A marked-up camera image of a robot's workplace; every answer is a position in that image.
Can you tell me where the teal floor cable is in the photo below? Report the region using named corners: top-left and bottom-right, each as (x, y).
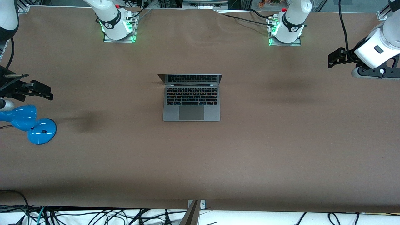
top-left (36, 206), bottom-right (47, 225)

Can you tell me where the long black base cable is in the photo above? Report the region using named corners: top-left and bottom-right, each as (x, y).
top-left (219, 13), bottom-right (276, 24)

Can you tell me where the black right base cable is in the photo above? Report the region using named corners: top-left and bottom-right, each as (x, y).
top-left (127, 6), bottom-right (151, 23)

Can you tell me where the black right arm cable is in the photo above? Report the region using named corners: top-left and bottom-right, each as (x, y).
top-left (6, 37), bottom-right (15, 68)

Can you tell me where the dark angled metal bar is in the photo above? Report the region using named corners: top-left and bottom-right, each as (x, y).
top-left (180, 200), bottom-right (201, 225)

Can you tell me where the blue glossy desk lamp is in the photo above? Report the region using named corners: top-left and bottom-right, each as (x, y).
top-left (0, 105), bottom-right (57, 145)

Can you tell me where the short curved black cable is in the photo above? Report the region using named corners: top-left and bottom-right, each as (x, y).
top-left (248, 8), bottom-right (273, 19)

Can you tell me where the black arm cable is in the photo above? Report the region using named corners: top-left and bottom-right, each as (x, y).
top-left (338, 0), bottom-right (357, 53)
top-left (6, 37), bottom-right (15, 68)

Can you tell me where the aluminium frame profile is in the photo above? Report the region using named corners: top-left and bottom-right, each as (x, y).
top-left (17, 0), bottom-right (31, 13)
top-left (377, 5), bottom-right (391, 22)

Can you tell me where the black looped floor cable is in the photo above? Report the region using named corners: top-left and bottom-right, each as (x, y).
top-left (0, 189), bottom-right (30, 225)

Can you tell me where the grey laptop computer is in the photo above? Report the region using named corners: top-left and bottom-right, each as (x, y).
top-left (157, 74), bottom-right (223, 122)

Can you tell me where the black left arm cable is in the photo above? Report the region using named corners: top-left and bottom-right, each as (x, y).
top-left (338, 0), bottom-right (357, 53)

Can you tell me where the grey power strip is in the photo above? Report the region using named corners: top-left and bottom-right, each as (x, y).
top-left (182, 0), bottom-right (229, 10)

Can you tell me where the brown table cover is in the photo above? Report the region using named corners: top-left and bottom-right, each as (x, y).
top-left (0, 6), bottom-right (400, 213)

